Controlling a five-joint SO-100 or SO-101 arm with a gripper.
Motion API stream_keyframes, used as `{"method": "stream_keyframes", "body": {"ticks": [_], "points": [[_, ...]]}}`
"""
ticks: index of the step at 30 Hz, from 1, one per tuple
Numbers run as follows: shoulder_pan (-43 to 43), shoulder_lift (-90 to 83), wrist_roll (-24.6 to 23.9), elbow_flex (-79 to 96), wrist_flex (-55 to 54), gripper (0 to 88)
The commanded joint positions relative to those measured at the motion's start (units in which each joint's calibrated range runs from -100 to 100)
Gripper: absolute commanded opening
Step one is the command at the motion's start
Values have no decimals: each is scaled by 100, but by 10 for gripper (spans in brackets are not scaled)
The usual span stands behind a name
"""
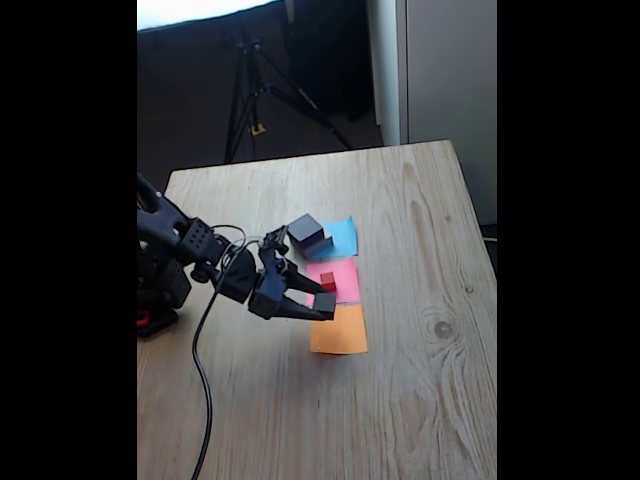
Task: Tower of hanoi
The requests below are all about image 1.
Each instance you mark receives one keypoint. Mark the medium dark block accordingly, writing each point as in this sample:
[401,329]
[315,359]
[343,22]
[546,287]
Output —
[305,227]

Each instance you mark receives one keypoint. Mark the small red cube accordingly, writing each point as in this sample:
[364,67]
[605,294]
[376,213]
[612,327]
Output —
[330,282]

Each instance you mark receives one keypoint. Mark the white cabinet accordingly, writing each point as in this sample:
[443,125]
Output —
[450,75]

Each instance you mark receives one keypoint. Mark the pink paper sheet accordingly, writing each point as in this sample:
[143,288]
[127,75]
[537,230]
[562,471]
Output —
[350,280]

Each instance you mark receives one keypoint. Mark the yellow tape under tall tripod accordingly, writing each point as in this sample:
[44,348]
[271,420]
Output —
[257,130]

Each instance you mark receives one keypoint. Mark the blue paper sheet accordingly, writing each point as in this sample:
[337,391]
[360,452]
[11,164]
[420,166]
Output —
[345,235]

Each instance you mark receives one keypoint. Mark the tall black tripod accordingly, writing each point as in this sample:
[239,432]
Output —
[248,90]

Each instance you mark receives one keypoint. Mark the orange paper sheet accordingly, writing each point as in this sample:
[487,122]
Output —
[345,332]

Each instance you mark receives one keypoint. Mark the small dark cube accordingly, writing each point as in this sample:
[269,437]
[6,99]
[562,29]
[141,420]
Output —
[325,301]

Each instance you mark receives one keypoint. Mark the bright white light panel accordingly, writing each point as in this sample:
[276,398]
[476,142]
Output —
[200,10]

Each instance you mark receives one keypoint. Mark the small wrist camera board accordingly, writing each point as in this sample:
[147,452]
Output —
[274,240]

